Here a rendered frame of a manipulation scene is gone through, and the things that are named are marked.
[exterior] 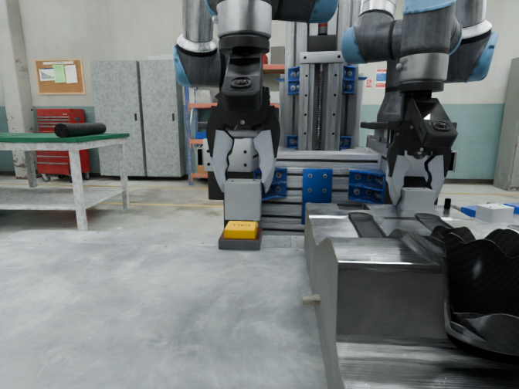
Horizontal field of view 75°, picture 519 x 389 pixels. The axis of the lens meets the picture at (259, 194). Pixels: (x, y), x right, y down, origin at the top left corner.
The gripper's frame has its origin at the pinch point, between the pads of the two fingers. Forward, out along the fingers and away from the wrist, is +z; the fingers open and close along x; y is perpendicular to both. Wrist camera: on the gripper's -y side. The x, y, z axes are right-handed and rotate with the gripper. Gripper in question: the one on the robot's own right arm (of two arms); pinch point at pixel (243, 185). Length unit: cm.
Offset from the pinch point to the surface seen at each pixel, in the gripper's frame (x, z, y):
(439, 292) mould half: -18.0, 3.9, -23.3
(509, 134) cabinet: -348, 13, 495
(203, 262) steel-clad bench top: 7.9, 14.9, 5.9
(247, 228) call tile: 1.0, 11.3, 14.0
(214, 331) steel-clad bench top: 2.1, 14.9, -13.5
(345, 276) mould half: -10.7, 2.8, -23.1
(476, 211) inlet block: -43.5, 8.1, 18.2
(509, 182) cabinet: -347, 83, 476
